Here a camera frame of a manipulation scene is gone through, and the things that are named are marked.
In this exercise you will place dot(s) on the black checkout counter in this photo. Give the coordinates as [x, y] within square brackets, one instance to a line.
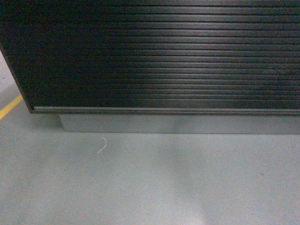
[157, 66]

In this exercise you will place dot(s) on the white string scrap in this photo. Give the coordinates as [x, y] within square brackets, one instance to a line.
[103, 145]

